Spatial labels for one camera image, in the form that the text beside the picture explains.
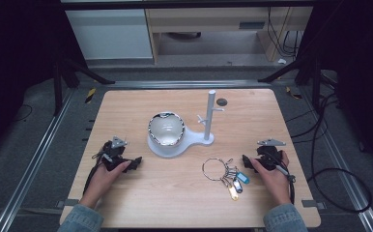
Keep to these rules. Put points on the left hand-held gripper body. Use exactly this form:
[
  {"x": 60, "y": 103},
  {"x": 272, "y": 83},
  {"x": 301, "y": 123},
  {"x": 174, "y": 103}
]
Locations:
[{"x": 113, "y": 154}]

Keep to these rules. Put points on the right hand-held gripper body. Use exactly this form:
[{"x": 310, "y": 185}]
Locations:
[{"x": 268, "y": 154}]

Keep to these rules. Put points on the person's left hand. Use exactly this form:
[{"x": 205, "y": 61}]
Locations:
[{"x": 102, "y": 180}]

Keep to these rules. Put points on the person's right hand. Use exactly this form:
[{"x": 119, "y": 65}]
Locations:
[{"x": 273, "y": 183}]

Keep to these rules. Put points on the blue key tag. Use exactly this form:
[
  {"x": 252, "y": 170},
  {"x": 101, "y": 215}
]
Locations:
[{"x": 243, "y": 178}]

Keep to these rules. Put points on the small metal clasps bunch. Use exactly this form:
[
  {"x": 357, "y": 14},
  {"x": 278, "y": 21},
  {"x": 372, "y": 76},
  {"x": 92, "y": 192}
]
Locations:
[{"x": 230, "y": 172}]

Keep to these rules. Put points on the yellow key tag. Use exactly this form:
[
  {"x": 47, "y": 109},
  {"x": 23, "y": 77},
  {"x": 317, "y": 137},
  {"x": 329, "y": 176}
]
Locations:
[{"x": 233, "y": 193}]

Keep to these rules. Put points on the shiny silver metal bowl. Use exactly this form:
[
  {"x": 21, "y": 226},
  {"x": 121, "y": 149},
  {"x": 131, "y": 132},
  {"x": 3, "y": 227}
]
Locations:
[{"x": 166, "y": 129}]

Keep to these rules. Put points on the white hook stand with base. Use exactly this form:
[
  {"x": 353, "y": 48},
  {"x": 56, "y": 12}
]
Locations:
[{"x": 207, "y": 129}]

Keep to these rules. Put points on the grey round table grommet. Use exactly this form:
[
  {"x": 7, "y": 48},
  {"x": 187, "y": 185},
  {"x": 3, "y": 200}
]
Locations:
[{"x": 221, "y": 102}]

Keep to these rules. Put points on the yellow black tape strip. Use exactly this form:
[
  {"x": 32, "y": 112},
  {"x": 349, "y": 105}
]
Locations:
[
  {"x": 90, "y": 95},
  {"x": 293, "y": 93}
]

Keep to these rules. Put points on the black tripod stand legs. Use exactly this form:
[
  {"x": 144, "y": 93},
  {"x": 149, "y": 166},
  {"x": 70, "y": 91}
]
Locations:
[
  {"x": 315, "y": 80},
  {"x": 58, "y": 87}
]

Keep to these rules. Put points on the small white floor object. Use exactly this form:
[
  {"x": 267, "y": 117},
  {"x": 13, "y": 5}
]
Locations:
[{"x": 281, "y": 61}]

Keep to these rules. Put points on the white cabinet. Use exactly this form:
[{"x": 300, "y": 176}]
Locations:
[{"x": 110, "y": 34}]

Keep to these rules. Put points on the light wooden desk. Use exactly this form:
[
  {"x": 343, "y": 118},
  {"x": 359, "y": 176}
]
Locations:
[{"x": 207, "y": 19}]

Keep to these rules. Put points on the grey metal table bracket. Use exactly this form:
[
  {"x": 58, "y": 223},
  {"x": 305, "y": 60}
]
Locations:
[
  {"x": 313, "y": 204},
  {"x": 67, "y": 203}
]

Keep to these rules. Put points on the aluminium floor rail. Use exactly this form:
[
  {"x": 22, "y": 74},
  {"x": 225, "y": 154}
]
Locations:
[
  {"x": 30, "y": 167},
  {"x": 345, "y": 180}
]

